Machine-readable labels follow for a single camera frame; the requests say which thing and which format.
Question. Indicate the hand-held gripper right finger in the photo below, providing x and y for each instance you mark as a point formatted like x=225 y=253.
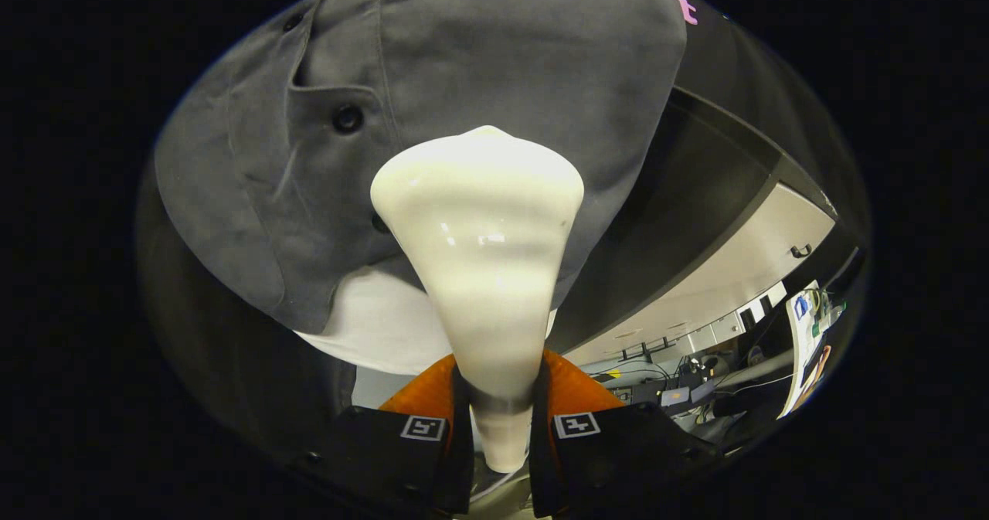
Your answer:
x=541 y=458

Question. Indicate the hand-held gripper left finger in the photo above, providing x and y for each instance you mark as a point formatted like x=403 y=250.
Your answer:
x=462 y=458

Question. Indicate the grey button-up shirt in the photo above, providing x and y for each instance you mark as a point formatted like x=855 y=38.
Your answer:
x=502 y=56

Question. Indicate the white mannequin torso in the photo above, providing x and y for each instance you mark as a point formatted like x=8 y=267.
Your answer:
x=378 y=327

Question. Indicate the grey cabinet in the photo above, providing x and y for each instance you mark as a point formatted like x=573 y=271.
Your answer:
x=742 y=273

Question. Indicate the white desk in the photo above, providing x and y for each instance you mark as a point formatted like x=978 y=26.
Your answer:
x=796 y=350

